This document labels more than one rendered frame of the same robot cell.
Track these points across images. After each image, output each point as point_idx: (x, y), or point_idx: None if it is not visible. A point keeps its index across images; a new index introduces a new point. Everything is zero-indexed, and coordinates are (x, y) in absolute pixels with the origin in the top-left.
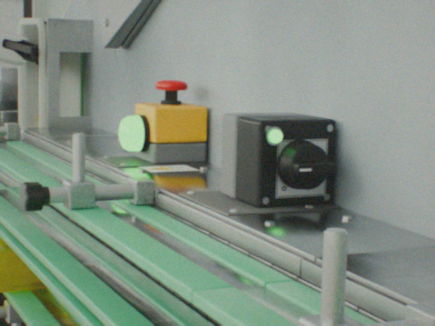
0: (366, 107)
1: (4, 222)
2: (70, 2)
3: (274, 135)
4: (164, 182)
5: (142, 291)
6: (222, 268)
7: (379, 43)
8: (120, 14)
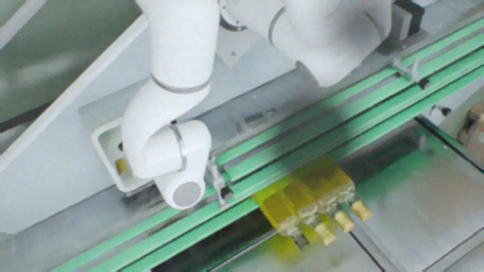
0: None
1: (319, 150)
2: (81, 92)
3: None
4: (383, 57)
5: None
6: (463, 38)
7: None
8: (250, 40)
